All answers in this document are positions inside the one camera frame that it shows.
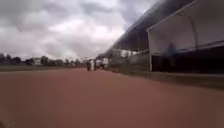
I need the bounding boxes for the grandstand building with roof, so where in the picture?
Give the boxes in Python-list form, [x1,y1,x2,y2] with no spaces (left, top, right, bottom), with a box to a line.
[96,0,195,68]

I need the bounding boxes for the red running track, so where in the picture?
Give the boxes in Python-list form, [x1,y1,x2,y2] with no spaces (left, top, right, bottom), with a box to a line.
[0,67,224,128]

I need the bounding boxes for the white shelter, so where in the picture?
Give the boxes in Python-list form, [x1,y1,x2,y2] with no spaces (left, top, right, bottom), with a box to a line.
[146,0,224,74]

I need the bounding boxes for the row of trees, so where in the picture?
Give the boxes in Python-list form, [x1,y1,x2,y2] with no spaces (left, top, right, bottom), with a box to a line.
[0,52,85,67]

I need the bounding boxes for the white building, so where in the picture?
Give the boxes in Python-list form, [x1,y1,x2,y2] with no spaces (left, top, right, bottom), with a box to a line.
[32,58,43,67]

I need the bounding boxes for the grass strip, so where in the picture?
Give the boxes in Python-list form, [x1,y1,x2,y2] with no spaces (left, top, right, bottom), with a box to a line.
[106,64,224,91]

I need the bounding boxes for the grass field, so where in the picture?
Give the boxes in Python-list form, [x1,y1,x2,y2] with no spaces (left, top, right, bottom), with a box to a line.
[0,64,86,73]

